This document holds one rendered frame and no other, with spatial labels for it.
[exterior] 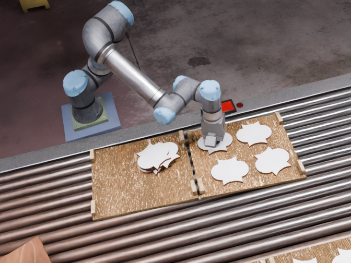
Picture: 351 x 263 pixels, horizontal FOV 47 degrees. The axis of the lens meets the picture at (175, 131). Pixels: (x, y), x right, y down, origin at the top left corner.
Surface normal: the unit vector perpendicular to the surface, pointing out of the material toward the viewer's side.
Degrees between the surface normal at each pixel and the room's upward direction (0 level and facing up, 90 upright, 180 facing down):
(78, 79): 10
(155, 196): 0
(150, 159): 0
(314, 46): 0
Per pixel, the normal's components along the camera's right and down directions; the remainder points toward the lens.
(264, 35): -0.13, -0.67
